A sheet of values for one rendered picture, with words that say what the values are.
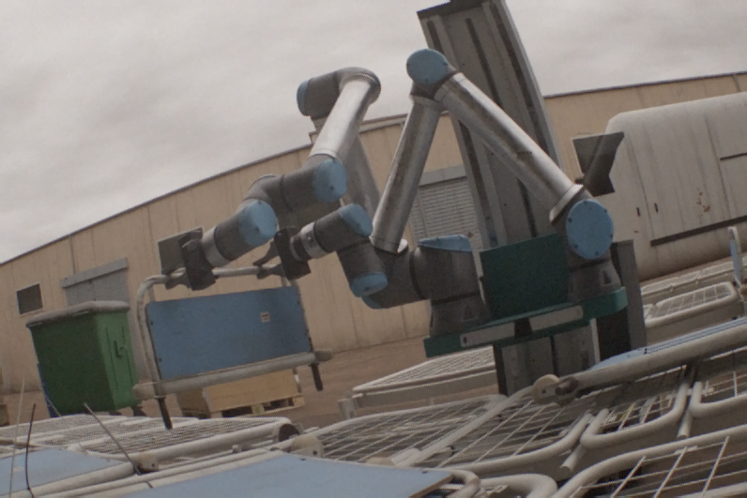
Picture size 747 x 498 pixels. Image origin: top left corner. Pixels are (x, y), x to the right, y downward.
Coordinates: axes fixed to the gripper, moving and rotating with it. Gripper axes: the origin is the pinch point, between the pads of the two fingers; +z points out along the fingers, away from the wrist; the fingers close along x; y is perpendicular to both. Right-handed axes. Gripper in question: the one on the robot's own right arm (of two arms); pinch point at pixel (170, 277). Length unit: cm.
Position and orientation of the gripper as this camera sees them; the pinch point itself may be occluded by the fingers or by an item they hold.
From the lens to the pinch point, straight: 193.1
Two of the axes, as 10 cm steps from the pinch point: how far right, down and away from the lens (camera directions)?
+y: 4.8, -0.5, 8.8
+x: -3.5, -9.3, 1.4
